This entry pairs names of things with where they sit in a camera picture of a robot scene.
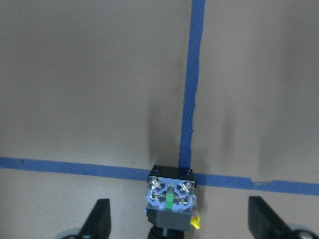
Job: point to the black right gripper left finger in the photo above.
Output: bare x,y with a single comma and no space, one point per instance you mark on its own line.
98,224

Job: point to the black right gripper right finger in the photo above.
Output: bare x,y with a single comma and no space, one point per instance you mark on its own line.
264,222

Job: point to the yellow push button switch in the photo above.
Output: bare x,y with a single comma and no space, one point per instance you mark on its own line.
170,201

